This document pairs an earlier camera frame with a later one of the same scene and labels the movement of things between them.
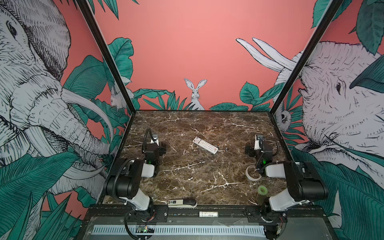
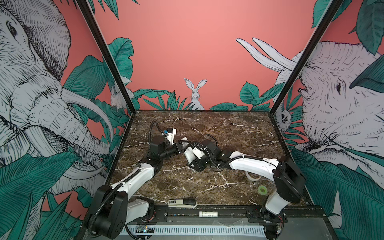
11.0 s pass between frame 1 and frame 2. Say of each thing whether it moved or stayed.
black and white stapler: stayed
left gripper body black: moved
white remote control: moved
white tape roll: stayed
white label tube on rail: stayed
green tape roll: stayed
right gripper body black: moved
